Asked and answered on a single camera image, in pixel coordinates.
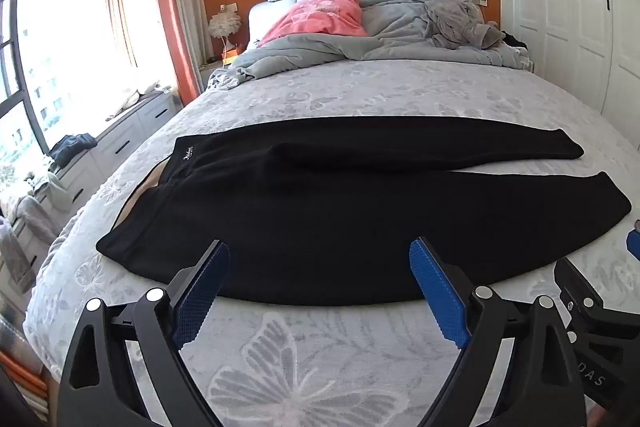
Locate white drawer cabinet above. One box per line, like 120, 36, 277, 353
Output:
0, 89, 182, 288

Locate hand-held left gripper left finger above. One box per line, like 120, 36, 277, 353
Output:
59, 239, 232, 427

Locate grey duvet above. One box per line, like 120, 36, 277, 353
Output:
222, 0, 535, 84

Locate grey crumpled garment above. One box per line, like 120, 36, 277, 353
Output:
424, 0, 507, 52

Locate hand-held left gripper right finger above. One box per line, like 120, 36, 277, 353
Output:
409, 236, 586, 427

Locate large window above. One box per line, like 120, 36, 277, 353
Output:
0, 0, 176, 168

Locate white wardrobe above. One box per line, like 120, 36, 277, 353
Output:
487, 0, 640, 130

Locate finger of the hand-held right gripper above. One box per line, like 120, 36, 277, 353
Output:
553, 257, 640, 348
625, 219, 640, 262

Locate white nightstand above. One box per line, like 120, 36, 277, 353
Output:
199, 62, 226, 94

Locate grey butterfly print bed blanket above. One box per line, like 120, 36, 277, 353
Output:
22, 57, 640, 427

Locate pink pillow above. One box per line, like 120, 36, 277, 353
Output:
257, 0, 366, 46

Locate white feather table lamp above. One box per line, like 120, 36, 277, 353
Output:
208, 4, 244, 52

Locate dark clothes pile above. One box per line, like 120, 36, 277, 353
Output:
50, 133, 98, 165

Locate black pants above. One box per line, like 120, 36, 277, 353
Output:
96, 117, 626, 308

